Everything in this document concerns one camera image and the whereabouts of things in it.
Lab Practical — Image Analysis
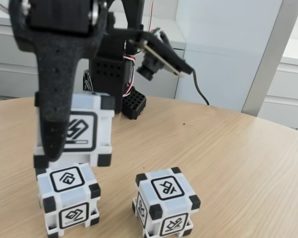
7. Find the white cube with lightning symbol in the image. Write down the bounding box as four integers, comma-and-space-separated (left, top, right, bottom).
33, 91, 116, 168

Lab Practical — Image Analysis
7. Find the white cube with lamp symbol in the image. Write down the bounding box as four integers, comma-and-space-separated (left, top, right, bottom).
132, 166, 202, 238

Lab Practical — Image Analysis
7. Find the white cabinet with doors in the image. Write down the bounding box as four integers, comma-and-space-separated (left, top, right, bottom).
0, 0, 187, 100

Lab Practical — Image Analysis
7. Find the white cube with house symbol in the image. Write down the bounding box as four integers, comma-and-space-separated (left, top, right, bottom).
36, 162, 101, 238

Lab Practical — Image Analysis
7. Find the white drawer unit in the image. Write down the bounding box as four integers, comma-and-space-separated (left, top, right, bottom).
257, 56, 298, 132

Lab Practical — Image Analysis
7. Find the black gripper camera module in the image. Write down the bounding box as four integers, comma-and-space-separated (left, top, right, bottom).
128, 27, 193, 82

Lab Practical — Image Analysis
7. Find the black camera cable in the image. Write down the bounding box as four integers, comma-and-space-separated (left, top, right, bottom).
191, 70, 211, 107

